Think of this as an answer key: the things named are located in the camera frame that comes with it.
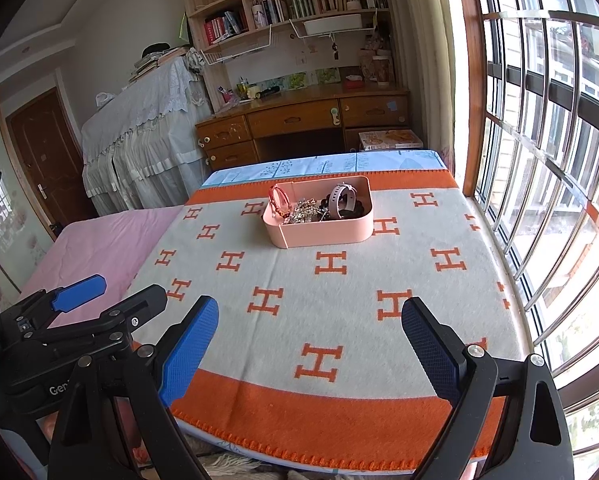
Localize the pile of books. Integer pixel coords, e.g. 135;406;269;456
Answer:
128;42;192;83

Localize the paper cup with lid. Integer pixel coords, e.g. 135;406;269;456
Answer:
372;55;393;83

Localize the row of red books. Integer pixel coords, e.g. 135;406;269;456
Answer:
203;9;247;45

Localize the sparkly rhinestone jewelry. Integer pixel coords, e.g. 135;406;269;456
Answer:
283;199;327;225

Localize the white lace furniture cover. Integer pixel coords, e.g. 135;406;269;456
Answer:
80;55;214;213

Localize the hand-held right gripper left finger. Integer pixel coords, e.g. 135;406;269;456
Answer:
46;295;220;480

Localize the stack of magazines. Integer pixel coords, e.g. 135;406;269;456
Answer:
358;129;424;152

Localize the red bangle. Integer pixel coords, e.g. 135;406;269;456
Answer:
269;184;292;221

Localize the pink bed sheet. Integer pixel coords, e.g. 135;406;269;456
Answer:
16;205;187;331

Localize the white wire basket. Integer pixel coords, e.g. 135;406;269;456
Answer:
199;27;275;66
289;10;380;41

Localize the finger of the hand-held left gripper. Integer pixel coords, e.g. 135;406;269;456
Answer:
14;274;108;329
44;284;169;356

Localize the light blue printed sheet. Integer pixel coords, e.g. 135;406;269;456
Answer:
202;150;447;188

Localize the cream and orange patterned blanket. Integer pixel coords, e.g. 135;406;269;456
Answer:
122;170;535;473

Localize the white oblong tray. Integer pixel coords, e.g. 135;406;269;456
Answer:
303;14;364;36

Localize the pink plastic tray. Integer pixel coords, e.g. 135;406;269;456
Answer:
262;175;373;249

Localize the wooden desk with drawers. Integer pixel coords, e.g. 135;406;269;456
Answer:
195;82;411;171

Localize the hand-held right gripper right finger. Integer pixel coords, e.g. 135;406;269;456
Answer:
402;296;575;480

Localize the metal window grille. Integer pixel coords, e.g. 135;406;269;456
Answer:
474;0;599;461

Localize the brown wooden door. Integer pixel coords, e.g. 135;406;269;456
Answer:
5;87;97;226

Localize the white curtain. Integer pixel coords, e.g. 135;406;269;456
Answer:
382;0;467;181

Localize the wooden bookshelf hutch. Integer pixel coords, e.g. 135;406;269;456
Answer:
174;0;395;106

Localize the black bead bracelet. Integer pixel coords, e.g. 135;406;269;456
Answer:
319;200;367;220

